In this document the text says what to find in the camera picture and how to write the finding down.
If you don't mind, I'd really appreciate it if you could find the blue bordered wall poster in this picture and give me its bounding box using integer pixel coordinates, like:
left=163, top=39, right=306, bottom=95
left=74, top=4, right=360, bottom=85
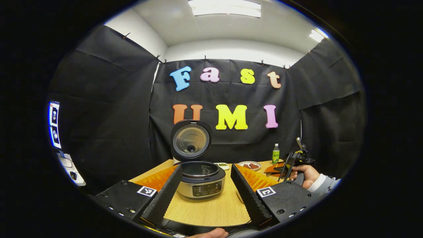
left=48, top=101, right=62, bottom=149

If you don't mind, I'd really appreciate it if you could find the black backdrop cloth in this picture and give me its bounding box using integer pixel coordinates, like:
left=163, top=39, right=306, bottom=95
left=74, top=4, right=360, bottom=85
left=46, top=25, right=365, bottom=195

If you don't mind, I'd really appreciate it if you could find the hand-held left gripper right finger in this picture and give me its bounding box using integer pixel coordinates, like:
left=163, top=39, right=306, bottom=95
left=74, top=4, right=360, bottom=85
left=230, top=163, right=323, bottom=229

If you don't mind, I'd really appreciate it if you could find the small ceiling light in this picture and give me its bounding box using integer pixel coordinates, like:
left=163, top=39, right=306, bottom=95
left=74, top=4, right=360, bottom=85
left=309, top=28, right=329, bottom=43

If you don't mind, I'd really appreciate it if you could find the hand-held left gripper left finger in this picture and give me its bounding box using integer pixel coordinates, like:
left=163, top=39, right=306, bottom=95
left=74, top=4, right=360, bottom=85
left=91, top=164, right=183, bottom=227

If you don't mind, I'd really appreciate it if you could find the white power strip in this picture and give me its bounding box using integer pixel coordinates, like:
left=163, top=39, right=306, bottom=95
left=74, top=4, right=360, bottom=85
left=57, top=152, right=86, bottom=186

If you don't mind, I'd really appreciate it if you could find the large ceiling light panel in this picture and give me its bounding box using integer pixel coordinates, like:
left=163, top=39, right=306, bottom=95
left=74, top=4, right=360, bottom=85
left=188, top=0, right=261, bottom=19

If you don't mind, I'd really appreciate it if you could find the white round plate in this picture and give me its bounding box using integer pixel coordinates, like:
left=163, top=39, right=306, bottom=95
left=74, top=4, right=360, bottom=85
left=238, top=161, right=262, bottom=172

